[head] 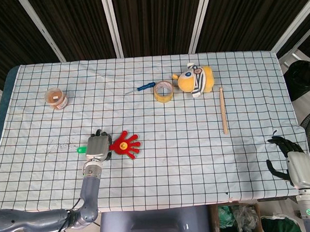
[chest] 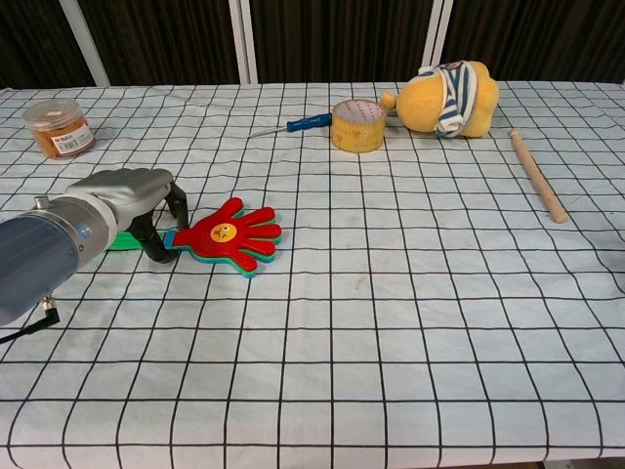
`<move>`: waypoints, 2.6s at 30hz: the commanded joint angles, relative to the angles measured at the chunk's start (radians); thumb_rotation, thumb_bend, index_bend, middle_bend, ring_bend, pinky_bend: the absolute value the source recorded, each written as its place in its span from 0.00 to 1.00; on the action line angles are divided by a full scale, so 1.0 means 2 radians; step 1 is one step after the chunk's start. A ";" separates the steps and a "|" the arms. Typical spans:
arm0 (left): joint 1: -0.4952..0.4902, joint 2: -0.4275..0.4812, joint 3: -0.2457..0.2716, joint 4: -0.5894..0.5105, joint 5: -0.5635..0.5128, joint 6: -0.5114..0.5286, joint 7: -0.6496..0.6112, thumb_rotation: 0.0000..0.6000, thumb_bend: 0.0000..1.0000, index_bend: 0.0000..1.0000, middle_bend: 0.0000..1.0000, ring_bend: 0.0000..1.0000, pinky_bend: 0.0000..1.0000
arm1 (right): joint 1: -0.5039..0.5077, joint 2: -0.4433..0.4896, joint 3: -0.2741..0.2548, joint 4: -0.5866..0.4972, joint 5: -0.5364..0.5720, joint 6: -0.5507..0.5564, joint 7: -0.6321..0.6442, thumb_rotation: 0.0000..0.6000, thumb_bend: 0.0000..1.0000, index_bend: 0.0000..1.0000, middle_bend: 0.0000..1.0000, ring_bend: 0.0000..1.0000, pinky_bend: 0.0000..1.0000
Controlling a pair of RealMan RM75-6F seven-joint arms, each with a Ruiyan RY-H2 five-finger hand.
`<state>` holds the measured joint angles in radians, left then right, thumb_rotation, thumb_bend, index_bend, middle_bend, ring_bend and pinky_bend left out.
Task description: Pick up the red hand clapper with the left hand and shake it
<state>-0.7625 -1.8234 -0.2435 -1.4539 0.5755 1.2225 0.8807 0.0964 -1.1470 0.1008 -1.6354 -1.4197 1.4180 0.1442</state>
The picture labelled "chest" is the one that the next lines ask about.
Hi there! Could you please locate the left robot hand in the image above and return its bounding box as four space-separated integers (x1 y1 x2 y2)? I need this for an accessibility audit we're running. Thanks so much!
65 168 190 264

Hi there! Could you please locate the red hand clapper toy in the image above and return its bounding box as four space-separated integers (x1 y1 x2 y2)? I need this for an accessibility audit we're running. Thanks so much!
103 196 283 284

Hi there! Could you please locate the clear jar with orange contents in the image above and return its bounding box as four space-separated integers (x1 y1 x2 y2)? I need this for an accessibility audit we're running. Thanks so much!
21 98 97 161

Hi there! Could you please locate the yellow tape roll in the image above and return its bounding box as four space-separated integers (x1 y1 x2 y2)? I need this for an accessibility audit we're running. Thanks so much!
331 98 387 154

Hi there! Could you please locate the checkered white tablecloth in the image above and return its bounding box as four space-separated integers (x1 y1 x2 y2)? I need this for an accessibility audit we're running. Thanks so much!
0 80 625 464

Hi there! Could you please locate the yellow plush toy striped shirt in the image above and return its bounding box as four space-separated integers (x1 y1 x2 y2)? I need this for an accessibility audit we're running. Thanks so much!
380 60 501 139

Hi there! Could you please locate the wooden stick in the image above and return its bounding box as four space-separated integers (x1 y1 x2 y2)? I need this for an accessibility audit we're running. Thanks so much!
507 127 569 225

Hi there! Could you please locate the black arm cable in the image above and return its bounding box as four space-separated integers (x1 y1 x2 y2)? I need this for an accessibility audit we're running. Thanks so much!
0 297 62 344

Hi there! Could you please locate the blue handled screwdriver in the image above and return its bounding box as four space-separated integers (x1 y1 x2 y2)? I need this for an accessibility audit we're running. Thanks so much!
248 111 336 139

